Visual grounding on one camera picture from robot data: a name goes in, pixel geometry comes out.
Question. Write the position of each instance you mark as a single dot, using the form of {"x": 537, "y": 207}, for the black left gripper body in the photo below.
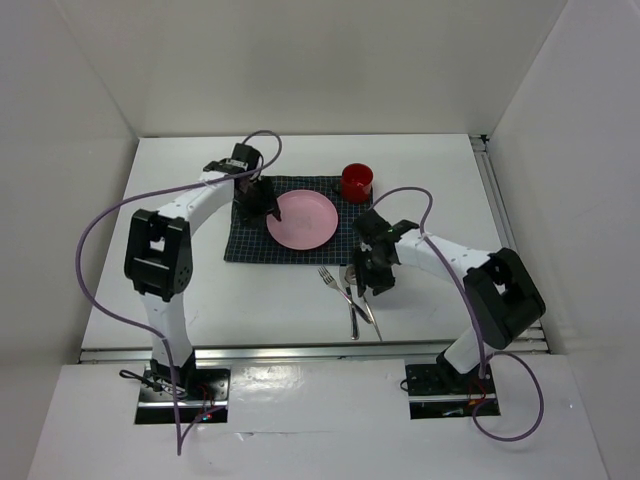
{"x": 255, "y": 201}

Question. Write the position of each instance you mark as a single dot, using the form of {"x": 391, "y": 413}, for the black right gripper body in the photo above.
{"x": 378, "y": 274}

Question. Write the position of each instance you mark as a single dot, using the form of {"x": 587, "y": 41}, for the pink plate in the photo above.
{"x": 309, "y": 220}

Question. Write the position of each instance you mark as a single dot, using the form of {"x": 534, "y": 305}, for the dark checked cloth napkin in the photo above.
{"x": 253, "y": 244}

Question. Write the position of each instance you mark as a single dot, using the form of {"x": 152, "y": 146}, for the red mug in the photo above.
{"x": 355, "y": 183}

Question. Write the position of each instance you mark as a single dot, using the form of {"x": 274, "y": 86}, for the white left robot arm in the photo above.
{"x": 159, "y": 259}

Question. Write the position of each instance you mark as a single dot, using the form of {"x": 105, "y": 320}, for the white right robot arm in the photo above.
{"x": 496, "y": 288}

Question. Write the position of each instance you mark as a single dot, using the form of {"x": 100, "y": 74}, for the silver spoon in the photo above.
{"x": 351, "y": 278}

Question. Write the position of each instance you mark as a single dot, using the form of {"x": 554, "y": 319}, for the silver fork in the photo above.
{"x": 331, "y": 282}

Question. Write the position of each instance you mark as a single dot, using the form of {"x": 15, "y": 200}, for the silver knife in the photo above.
{"x": 355, "y": 333}

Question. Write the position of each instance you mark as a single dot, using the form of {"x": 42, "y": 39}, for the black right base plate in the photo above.
{"x": 437, "y": 380}

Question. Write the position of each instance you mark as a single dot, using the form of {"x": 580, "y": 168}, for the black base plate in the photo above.
{"x": 437, "y": 380}
{"x": 209, "y": 388}

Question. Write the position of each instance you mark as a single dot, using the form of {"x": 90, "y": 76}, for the aluminium right rail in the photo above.
{"x": 500, "y": 222}

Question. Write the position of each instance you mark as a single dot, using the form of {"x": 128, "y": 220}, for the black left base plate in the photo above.
{"x": 209, "y": 388}

